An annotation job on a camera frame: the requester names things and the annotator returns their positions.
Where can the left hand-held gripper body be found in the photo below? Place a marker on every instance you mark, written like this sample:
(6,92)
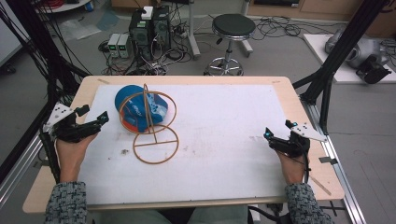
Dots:
(63,126)

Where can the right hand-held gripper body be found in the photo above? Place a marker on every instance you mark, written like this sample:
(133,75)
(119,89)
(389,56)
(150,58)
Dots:
(294,140)

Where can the person's right hand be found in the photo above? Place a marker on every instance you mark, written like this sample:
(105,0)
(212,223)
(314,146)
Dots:
(292,169)

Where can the person's left hand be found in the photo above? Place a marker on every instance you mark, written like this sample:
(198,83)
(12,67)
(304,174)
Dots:
(73,157)

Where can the blue baseball cap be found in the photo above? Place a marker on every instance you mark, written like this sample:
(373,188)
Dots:
(137,107)

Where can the grey tape piece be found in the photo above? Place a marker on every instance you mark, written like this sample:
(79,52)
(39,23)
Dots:
(328,160)

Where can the white table mat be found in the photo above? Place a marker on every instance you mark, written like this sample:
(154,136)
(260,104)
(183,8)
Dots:
(218,149)

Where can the grey bench power supply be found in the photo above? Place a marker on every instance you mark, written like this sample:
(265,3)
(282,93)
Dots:
(113,45)
(124,46)

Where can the white floor board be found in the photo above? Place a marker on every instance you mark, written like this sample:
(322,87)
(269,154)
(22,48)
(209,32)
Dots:
(320,53)

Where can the black computer tower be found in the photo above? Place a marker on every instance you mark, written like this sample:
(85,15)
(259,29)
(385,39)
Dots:
(140,35)
(162,28)

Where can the grey robot head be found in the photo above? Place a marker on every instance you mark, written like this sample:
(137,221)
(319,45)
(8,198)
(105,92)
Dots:
(362,53)

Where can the person's legs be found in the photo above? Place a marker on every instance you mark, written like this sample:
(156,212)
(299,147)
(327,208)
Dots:
(202,216)

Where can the black round stool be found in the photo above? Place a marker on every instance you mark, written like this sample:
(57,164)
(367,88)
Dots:
(233,26)

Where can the white box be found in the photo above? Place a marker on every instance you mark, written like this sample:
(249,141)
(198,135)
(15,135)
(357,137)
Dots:
(147,12)

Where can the grey desk leg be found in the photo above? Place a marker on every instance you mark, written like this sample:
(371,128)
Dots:
(193,31)

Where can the aluminium rail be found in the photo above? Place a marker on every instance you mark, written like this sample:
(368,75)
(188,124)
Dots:
(18,174)
(334,146)

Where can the black frame post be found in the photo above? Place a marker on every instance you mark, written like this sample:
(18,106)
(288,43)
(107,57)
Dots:
(43,43)
(342,46)

